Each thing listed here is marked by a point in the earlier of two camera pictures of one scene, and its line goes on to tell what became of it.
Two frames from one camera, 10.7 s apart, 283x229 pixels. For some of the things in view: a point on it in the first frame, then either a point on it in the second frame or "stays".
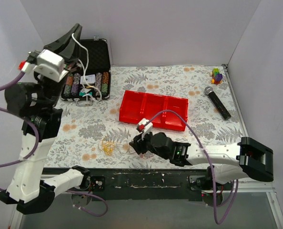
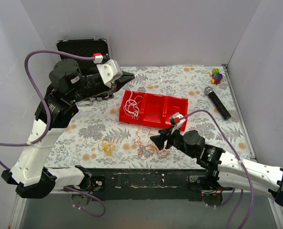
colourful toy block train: x=217 y=77 stays
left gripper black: x=66 y=56 → x=114 y=86
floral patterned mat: x=92 y=136 stays
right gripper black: x=138 y=144 → x=169 y=137
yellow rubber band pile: x=108 y=148 stays
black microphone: x=209 y=91 stays
